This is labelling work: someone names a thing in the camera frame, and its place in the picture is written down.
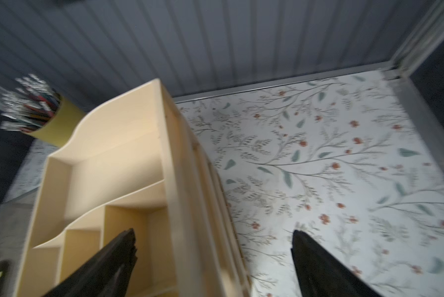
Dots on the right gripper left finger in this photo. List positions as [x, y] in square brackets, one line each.
[106, 274]

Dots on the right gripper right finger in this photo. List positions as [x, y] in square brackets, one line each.
[319, 274]

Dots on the beige drawer organizer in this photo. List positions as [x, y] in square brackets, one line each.
[134, 163]

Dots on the yellow pen cup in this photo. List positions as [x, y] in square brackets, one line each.
[58, 130]

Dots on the bundle of pens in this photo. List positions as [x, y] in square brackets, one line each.
[33, 105]

